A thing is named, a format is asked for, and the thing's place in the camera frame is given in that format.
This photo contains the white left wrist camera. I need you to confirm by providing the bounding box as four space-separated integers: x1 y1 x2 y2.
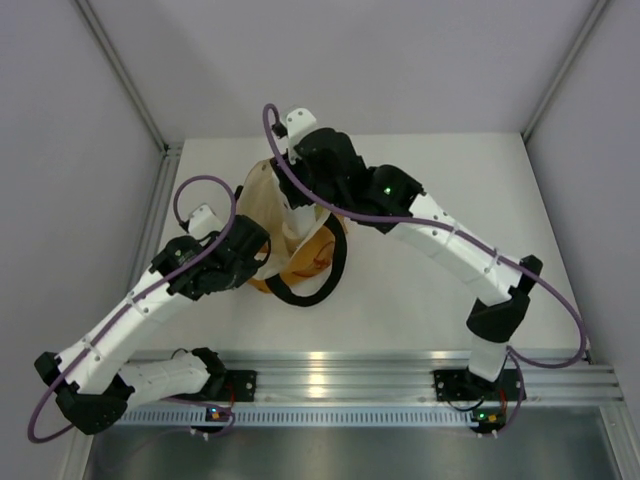
184 203 224 241

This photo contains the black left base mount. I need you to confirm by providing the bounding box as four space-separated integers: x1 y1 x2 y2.
218 370 258 403

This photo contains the aluminium frame post left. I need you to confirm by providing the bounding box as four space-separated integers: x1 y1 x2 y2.
71 0 183 155

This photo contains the aluminium frame post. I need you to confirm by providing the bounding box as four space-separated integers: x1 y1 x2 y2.
71 0 183 155
520 0 614 145

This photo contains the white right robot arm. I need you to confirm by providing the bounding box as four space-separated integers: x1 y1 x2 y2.
271 125 534 397

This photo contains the perforated cable duct strip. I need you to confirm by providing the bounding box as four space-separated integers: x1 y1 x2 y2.
117 404 498 428

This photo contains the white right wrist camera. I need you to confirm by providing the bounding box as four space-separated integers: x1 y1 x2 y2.
271 107 318 150

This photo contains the aluminium frame post right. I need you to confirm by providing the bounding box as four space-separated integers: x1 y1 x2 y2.
520 0 614 145

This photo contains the tan canvas bag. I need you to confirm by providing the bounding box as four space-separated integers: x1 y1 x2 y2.
236 160 348 308

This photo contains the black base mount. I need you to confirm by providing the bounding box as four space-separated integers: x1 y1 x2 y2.
433 368 522 403
218 370 258 403

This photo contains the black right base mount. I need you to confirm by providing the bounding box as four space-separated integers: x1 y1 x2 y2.
433 368 522 403

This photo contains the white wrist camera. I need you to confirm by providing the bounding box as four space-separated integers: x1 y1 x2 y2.
184 203 224 241
271 107 318 150

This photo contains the aluminium front rail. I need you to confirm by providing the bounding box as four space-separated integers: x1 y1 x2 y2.
119 349 626 404

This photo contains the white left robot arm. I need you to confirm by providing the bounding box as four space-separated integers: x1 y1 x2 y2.
34 215 271 435

